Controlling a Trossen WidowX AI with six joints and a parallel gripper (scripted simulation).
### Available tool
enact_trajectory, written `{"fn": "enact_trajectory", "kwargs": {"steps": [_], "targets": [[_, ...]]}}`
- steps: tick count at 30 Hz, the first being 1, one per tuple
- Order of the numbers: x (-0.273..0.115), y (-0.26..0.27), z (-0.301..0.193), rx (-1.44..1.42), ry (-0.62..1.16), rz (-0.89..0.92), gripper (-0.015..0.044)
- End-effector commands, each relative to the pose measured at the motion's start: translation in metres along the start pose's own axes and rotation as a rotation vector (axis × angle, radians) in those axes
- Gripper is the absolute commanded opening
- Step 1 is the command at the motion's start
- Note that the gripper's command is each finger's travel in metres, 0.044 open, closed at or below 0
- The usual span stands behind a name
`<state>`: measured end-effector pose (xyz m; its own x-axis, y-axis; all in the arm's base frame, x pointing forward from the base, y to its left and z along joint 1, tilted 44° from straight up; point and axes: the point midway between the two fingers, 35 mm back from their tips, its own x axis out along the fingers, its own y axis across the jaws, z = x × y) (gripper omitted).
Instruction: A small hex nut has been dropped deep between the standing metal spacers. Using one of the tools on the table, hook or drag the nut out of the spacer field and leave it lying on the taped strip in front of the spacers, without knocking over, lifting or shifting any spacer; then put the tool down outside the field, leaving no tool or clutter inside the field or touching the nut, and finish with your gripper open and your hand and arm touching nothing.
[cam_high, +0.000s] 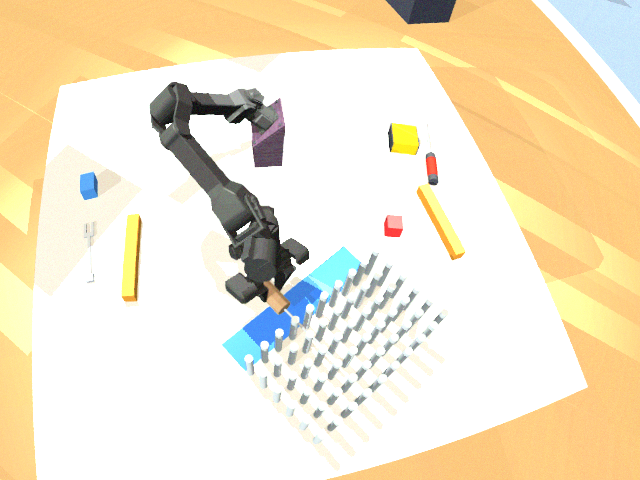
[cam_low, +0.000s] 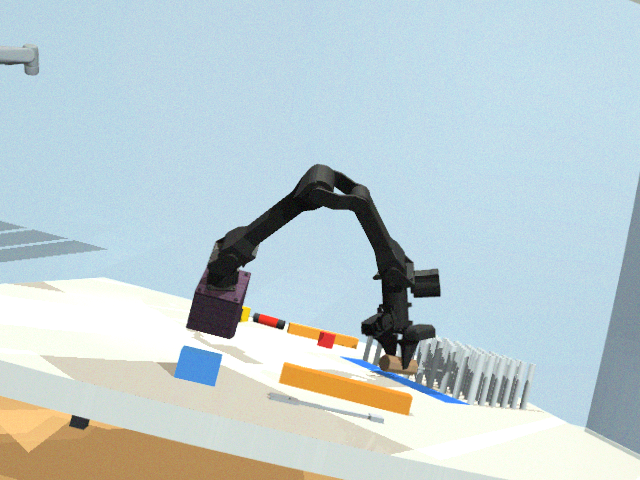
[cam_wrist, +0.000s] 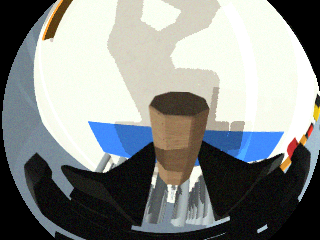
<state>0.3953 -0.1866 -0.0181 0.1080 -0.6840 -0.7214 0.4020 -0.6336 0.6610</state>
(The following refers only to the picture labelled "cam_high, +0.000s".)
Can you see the small red cube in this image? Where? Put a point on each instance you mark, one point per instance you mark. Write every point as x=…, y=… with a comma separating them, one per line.
x=393, y=225

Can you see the blue block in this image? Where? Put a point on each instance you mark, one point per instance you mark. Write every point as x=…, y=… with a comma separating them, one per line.
x=88, y=186

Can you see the light blue flat strip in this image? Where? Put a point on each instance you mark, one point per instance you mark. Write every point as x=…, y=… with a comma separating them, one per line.
x=307, y=291

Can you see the red-handled screwdriver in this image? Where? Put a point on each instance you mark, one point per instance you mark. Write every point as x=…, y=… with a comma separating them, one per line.
x=431, y=164

